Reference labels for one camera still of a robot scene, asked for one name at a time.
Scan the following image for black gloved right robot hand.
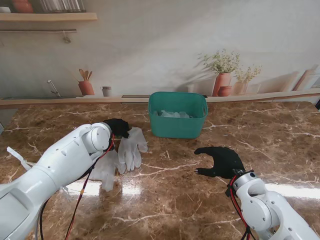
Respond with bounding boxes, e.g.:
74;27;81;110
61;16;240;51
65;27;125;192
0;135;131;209
194;146;247;180

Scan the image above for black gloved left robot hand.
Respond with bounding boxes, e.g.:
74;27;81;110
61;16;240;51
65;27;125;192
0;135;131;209
103;118;131;139

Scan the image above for green plastic basket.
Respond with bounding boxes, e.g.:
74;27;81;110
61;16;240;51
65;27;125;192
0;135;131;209
147;91;209;140

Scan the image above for printed kitchen scene backdrop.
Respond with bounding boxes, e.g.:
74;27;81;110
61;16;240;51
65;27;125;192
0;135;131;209
0;0;320;111

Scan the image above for red black right arm cable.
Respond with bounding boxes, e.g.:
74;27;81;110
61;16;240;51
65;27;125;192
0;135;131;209
226;174;256;240

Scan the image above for red black arm cable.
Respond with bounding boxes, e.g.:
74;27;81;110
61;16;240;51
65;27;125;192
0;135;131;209
226;174;256;240
39;133;116;240

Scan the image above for red black left arm cable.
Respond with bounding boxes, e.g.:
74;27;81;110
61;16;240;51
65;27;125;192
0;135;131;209
39;133;116;240

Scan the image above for white flat strap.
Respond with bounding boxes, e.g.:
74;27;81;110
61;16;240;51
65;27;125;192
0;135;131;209
6;146;35;171

